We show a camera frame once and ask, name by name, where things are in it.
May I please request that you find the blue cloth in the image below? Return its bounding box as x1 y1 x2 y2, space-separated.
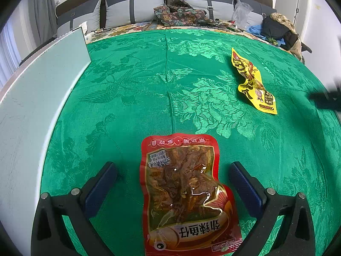
246 25 267 39

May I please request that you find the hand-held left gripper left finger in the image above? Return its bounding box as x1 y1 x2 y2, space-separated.
30 161 118 256

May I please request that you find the clear plastic bag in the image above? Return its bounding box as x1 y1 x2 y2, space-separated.
233 2 253 30

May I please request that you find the grey two-tone cushion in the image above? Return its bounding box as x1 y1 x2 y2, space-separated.
174 0 235 19
56 0 103 38
236 0 273 27
104 0 166 28

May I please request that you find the yellow cartoon snack packet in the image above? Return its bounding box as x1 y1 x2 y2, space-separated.
231 47 278 115

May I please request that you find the grey curtain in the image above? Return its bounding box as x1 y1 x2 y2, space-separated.
28 0 58 46

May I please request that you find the dark floral garment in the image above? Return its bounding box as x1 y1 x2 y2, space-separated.
154 0 227 27

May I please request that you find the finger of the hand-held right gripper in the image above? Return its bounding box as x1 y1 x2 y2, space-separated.
309 89 341 110

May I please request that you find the white cardboard box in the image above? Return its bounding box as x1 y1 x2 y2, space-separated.
0 26 92 256

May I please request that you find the white sheer curtain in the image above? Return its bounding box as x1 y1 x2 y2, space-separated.
0 24 22 88

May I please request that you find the red snack packet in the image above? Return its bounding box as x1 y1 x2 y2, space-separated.
140 133 243 256

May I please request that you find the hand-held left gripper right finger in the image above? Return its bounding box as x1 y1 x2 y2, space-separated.
228 161 316 256

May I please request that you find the green patterned tablecloth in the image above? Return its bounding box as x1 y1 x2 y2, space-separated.
40 29 341 256

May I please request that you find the white door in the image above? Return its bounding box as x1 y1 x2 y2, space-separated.
276 0 312 38

